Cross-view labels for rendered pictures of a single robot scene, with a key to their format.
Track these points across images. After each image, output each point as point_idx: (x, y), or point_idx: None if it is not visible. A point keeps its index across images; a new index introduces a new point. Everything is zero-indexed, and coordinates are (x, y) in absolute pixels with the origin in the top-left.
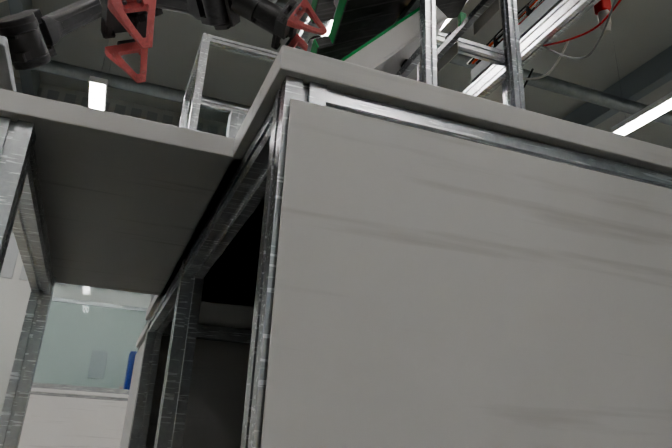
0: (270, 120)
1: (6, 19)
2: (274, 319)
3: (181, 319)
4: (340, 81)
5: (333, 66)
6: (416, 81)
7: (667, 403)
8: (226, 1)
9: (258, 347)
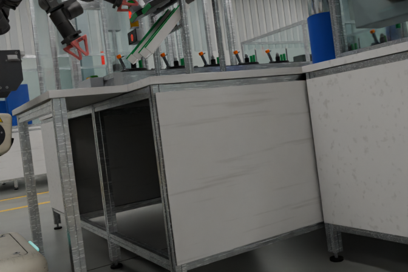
0: (146, 91)
1: None
2: (163, 154)
3: (98, 129)
4: (167, 82)
5: (164, 78)
6: (187, 74)
7: (261, 148)
8: None
9: (160, 161)
